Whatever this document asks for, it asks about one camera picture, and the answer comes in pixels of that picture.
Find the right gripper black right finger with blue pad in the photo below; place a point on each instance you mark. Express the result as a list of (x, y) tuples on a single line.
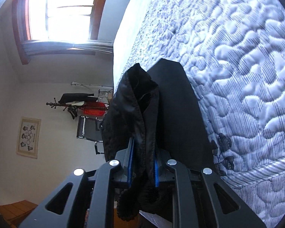
[(201, 198)]

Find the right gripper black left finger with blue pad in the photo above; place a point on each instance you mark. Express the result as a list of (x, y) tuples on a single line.
[(85, 199)]

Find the black pants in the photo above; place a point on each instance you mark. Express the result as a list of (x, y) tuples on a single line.
[(159, 110)]

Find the wooden bench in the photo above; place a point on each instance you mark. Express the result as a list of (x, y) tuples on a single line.
[(15, 213)]

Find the black chrome chair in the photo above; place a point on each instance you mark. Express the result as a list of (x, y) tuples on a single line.
[(89, 128)]

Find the red bag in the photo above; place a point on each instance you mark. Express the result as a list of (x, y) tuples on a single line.
[(94, 108)]

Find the wooden coat rack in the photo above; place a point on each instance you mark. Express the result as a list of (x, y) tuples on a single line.
[(71, 107)]

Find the black garment on rack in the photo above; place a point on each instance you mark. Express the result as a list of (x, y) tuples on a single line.
[(80, 97)]

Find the striped cloth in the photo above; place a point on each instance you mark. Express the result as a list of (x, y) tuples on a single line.
[(105, 96)]

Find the grey curtain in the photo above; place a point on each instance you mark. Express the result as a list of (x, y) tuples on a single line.
[(35, 47)]

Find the quilted grey-white mattress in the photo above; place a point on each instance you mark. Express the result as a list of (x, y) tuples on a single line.
[(233, 53)]

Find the wooden framed window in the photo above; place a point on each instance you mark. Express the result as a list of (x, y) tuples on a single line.
[(55, 20)]

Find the framed wall picture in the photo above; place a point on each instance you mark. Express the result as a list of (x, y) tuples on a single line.
[(28, 135)]

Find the white wall rail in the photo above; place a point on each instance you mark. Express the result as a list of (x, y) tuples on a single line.
[(90, 85)]

